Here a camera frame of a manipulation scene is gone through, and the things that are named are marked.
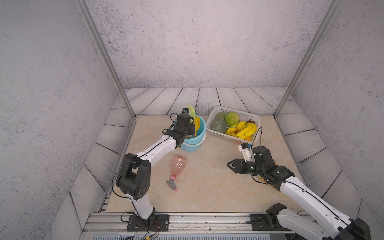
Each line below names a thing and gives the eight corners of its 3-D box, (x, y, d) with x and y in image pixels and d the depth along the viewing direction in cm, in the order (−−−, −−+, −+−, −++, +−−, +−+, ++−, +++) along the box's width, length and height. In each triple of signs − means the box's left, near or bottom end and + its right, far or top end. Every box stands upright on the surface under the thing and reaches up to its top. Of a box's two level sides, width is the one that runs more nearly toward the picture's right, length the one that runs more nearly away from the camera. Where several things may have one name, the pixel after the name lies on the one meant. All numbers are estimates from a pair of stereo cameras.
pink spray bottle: (163, 188, 86) (161, 183, 81) (175, 159, 99) (173, 153, 93) (177, 192, 85) (175, 187, 79) (187, 162, 97) (186, 156, 92)
